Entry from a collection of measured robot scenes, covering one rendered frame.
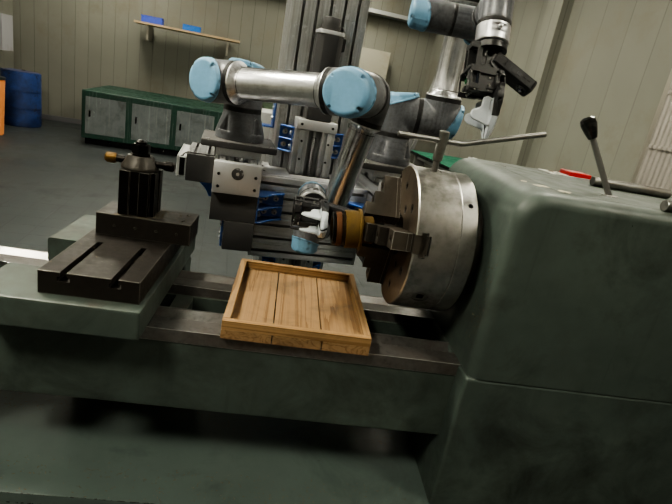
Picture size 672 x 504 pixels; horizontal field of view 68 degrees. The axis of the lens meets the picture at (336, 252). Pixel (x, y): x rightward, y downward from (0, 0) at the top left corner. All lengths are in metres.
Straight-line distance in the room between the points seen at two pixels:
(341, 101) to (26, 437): 1.03
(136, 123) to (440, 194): 6.99
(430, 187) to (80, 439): 0.94
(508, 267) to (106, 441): 0.94
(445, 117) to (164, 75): 8.20
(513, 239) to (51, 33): 9.38
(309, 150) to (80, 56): 8.28
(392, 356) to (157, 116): 6.96
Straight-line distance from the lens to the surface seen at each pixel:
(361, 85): 1.23
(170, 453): 1.26
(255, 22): 9.59
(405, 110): 1.66
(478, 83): 1.19
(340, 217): 1.09
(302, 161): 1.73
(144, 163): 1.18
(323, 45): 1.70
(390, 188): 1.16
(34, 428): 1.36
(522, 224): 0.97
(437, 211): 1.01
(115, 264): 1.06
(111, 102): 7.87
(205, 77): 1.46
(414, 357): 1.09
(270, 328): 1.01
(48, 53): 9.97
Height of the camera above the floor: 1.37
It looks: 18 degrees down
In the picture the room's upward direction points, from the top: 11 degrees clockwise
